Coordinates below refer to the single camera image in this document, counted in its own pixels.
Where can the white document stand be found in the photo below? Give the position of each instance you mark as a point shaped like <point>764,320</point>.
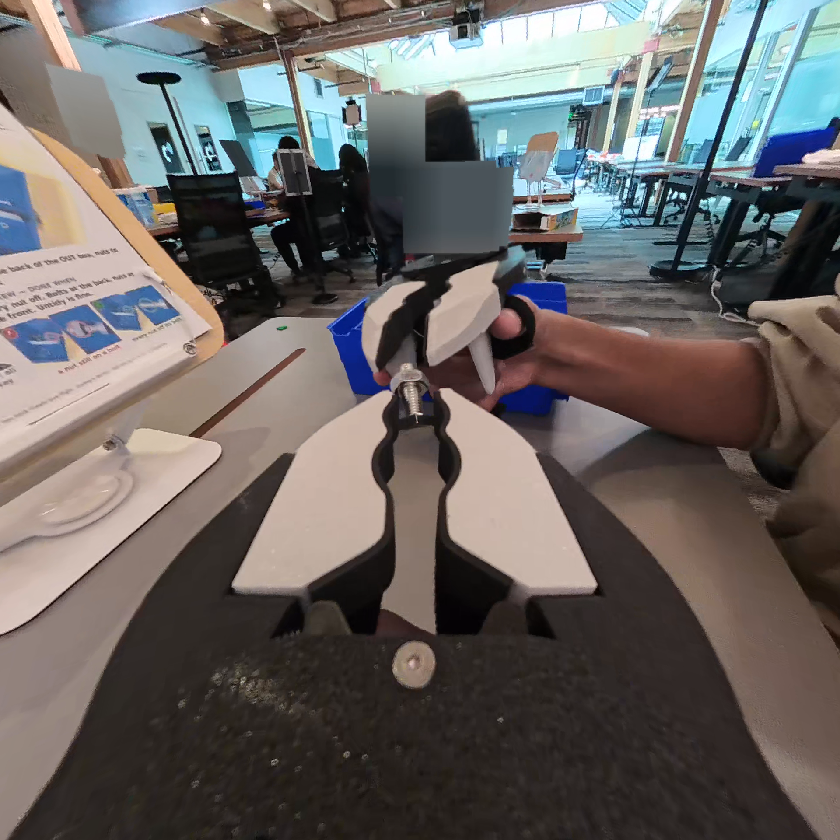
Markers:
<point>158,473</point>

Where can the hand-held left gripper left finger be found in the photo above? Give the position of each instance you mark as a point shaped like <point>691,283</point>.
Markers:
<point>309,525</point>

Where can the brown wooden table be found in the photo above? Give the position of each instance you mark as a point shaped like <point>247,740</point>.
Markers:
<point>545,236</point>

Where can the person's right forearm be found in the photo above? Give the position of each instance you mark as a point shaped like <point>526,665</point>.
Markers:
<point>670,381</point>

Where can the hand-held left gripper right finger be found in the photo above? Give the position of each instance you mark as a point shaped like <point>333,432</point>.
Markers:
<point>519,525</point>

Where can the blue divided storage bin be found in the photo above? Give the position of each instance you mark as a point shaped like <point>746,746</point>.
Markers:
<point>352,355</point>

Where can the person's right hand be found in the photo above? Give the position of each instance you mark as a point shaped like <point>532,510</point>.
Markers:
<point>551,361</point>

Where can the tan document stand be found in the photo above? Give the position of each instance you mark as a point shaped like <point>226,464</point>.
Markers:
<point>538,155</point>

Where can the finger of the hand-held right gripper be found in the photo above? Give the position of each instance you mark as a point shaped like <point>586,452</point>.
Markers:
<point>462,315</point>
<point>387,322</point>

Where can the black light stand pole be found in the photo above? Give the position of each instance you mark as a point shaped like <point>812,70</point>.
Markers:
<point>715,131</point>

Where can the black office chair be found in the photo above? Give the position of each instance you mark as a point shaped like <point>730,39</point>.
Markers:
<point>217,223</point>

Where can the silver bolt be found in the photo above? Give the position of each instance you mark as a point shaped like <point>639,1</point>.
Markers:
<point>410,381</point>

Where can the black floor lamp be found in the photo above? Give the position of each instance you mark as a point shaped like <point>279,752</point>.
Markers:
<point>160,79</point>

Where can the white instruction board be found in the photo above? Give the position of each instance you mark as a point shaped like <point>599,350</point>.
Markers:
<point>79,302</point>

